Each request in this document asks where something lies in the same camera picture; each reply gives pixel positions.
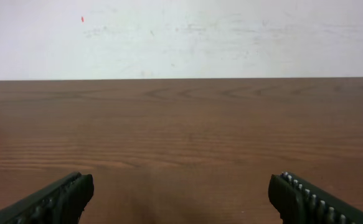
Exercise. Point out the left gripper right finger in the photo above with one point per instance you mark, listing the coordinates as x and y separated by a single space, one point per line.
300 202

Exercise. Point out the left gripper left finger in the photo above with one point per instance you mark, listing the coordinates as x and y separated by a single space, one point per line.
61 202

